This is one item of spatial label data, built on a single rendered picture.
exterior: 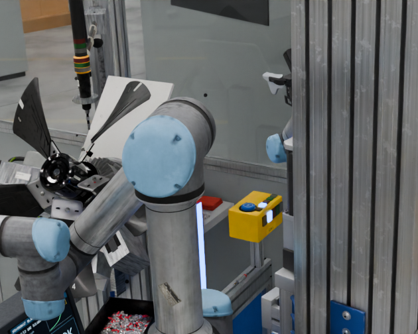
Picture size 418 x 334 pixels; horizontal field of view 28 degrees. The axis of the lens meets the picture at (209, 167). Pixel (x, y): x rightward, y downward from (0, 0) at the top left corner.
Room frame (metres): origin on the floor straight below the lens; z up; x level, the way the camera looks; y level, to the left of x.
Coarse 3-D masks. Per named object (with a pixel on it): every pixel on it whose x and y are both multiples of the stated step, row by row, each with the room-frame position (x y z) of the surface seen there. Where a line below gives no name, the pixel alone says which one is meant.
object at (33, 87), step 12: (36, 84) 2.45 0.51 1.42; (24, 96) 2.49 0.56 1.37; (36, 96) 2.43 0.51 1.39; (24, 108) 2.48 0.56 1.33; (36, 108) 2.42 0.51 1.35; (24, 120) 2.47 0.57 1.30; (36, 120) 2.40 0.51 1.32; (24, 132) 2.48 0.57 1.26; (36, 132) 2.40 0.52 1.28; (48, 132) 2.34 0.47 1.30; (36, 144) 2.42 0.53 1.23; (48, 144) 2.34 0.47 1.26; (48, 156) 2.35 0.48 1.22
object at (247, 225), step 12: (252, 192) 2.34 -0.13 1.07; (240, 204) 2.25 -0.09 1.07; (276, 204) 2.27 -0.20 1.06; (228, 216) 2.22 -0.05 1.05; (240, 216) 2.20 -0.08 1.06; (252, 216) 2.18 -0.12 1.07; (276, 216) 2.26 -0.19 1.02; (240, 228) 2.20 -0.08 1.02; (252, 228) 2.18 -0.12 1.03; (264, 228) 2.20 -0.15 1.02; (252, 240) 2.18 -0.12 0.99
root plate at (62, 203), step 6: (54, 198) 2.20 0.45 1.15; (60, 198) 2.20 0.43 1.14; (54, 204) 2.18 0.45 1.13; (60, 204) 2.19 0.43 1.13; (66, 204) 2.20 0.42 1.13; (72, 204) 2.20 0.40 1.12; (78, 204) 2.21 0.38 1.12; (54, 210) 2.17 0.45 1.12; (60, 210) 2.18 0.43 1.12; (72, 210) 2.19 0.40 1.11; (78, 210) 2.20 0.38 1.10; (54, 216) 2.16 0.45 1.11; (60, 216) 2.17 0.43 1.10; (66, 216) 2.17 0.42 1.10; (72, 216) 2.18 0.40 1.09; (78, 216) 2.19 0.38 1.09
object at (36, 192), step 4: (36, 180) 2.26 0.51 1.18; (28, 184) 2.26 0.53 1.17; (32, 184) 2.26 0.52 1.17; (40, 184) 2.26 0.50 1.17; (28, 188) 2.26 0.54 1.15; (32, 188) 2.26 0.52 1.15; (36, 188) 2.26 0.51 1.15; (40, 188) 2.26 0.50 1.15; (32, 192) 2.27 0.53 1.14; (36, 192) 2.26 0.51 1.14; (44, 192) 2.26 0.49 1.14; (48, 192) 2.26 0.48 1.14; (36, 196) 2.26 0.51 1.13; (40, 196) 2.26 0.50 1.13; (44, 196) 2.26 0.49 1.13; (48, 196) 2.26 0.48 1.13; (52, 196) 2.26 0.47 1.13; (56, 196) 2.26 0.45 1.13; (36, 200) 2.26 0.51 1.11; (40, 200) 2.26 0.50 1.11; (44, 200) 2.26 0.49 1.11; (48, 200) 2.26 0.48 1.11; (40, 204) 2.27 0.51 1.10; (44, 204) 2.26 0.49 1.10; (48, 204) 2.26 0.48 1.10; (44, 208) 2.27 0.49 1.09
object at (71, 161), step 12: (60, 156) 2.24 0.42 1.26; (48, 168) 2.23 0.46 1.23; (60, 168) 2.22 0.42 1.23; (72, 168) 2.19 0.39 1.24; (84, 168) 2.25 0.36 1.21; (96, 168) 2.30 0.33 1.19; (48, 180) 2.20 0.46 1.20; (60, 180) 2.19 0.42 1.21; (72, 180) 2.18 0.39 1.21; (60, 192) 2.18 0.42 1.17; (72, 192) 2.20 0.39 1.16; (84, 192) 2.24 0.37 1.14; (84, 204) 2.23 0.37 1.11
